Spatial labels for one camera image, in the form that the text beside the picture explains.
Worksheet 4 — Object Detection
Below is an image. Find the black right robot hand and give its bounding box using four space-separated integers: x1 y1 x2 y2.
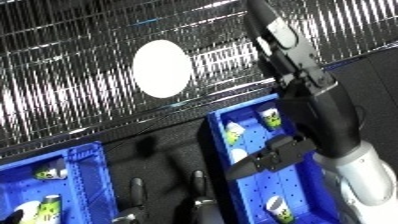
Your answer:
225 0 365 182

